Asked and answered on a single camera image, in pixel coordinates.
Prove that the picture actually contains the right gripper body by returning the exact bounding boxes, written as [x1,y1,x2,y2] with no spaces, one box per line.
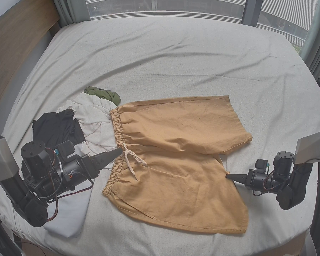
[244,169,270,192]

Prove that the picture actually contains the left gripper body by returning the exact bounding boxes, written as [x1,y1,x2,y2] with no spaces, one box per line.
[57,154,101,194]

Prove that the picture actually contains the tan shorts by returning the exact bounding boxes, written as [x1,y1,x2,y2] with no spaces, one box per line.
[101,94,253,234]

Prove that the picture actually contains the pale blue garment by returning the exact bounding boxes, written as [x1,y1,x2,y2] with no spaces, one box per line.
[43,143,94,239]

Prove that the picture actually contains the black garment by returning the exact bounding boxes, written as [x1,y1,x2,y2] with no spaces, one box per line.
[21,109,86,175]

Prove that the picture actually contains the white garment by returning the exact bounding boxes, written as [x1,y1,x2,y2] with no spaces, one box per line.
[56,93,123,170]

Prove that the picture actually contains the green garment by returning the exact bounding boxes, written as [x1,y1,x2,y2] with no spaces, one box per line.
[84,86,121,106]

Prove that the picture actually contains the blue-green curtain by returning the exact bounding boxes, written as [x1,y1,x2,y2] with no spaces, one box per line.
[299,0,320,77]
[47,0,92,28]

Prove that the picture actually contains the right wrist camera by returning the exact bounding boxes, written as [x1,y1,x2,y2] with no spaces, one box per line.
[255,159,270,173]

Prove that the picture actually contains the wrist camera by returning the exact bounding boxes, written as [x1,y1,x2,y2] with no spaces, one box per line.
[255,159,270,173]
[56,141,76,162]

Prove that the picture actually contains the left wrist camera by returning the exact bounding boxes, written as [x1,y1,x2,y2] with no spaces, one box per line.
[56,141,76,162]

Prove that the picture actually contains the black cable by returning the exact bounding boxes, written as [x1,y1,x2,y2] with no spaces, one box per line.
[45,179,94,223]

